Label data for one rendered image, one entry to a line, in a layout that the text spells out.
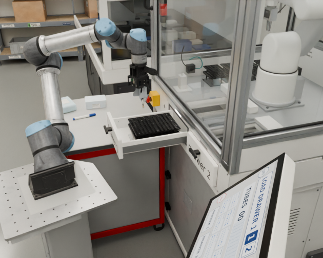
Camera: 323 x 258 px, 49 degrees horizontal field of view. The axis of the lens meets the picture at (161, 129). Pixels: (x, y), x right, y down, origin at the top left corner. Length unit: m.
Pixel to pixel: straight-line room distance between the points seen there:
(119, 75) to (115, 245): 1.13
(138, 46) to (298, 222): 1.09
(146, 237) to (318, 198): 1.14
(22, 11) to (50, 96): 3.79
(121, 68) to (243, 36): 1.46
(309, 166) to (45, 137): 1.11
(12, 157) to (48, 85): 1.65
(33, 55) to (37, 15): 3.75
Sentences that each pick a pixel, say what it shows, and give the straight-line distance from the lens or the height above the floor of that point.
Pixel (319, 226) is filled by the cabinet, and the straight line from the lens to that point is 1.91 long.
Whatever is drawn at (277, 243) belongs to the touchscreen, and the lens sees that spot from 0.79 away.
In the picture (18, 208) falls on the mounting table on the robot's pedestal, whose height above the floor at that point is 0.76.
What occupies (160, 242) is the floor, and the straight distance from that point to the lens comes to 2.37.
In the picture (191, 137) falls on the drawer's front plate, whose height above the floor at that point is 0.93.
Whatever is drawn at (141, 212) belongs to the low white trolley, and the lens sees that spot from 2.24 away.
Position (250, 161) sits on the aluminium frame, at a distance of 1.37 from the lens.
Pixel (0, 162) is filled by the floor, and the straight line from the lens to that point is 3.34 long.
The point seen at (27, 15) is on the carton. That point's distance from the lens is 5.50.
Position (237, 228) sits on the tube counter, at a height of 1.11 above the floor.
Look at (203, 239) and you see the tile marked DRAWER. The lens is 1.02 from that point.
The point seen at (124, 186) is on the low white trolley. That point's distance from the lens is 2.08.
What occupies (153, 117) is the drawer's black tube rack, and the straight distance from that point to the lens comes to 1.81.
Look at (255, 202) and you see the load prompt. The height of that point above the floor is 1.14.
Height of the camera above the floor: 1.75
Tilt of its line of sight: 30 degrees down
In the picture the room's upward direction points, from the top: straight up
